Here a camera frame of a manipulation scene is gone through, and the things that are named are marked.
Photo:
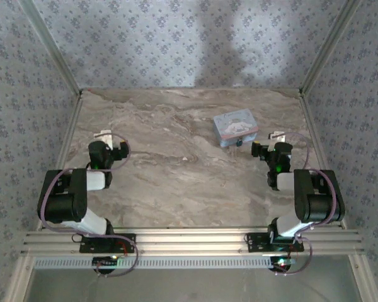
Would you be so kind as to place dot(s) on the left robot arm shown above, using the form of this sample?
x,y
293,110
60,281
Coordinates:
x,y
63,204

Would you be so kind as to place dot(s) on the aluminium side rail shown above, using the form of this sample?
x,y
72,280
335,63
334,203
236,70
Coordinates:
x,y
66,151
318,151

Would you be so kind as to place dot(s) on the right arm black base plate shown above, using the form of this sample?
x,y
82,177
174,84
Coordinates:
x,y
258,243

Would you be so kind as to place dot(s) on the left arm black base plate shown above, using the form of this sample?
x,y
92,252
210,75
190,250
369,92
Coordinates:
x,y
88,247

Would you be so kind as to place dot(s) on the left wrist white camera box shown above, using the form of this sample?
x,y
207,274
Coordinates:
x,y
104,136

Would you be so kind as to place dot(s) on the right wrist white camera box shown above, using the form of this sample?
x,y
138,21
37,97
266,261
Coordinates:
x,y
277,136

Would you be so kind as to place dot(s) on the aluminium mounting rail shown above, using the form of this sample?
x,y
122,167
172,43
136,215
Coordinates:
x,y
192,240

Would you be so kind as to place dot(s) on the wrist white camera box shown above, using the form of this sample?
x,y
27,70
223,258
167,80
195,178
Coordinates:
x,y
277,136
104,136

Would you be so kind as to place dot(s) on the blue cartoon tin box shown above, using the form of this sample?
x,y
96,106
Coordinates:
x,y
234,126

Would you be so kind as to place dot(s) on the aluminium corner post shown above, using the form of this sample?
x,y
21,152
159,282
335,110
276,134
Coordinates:
x,y
50,47
327,47

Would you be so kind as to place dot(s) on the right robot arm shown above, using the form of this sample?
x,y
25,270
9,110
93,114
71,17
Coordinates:
x,y
318,204

